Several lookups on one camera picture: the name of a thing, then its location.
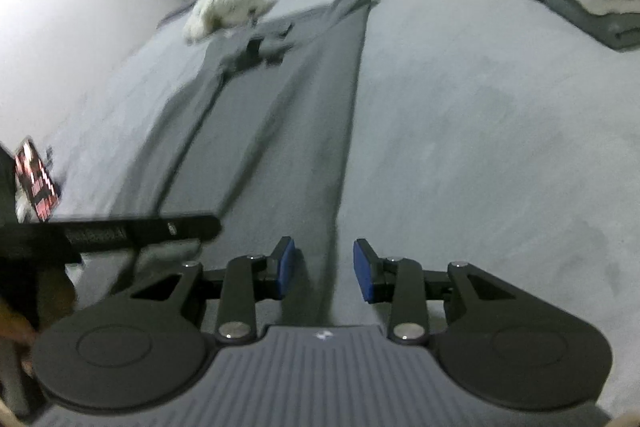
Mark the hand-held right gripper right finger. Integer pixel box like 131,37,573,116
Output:
353,238,531,345

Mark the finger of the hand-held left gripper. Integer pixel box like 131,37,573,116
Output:
65,214,222,253

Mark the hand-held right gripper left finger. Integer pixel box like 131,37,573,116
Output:
112,237,297,343

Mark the grey sweatshirt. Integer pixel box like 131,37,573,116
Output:
112,0,379,328

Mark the person's left hand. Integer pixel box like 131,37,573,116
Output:
0,302,37,348

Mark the red patterned packet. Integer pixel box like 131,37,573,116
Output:
0,136,63,225

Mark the grey plush bed blanket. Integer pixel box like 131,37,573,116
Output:
0,0,640,427

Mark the white plush toy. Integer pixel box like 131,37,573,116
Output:
182,0,279,42

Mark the folded grey cloth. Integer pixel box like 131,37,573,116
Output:
521,0,640,52

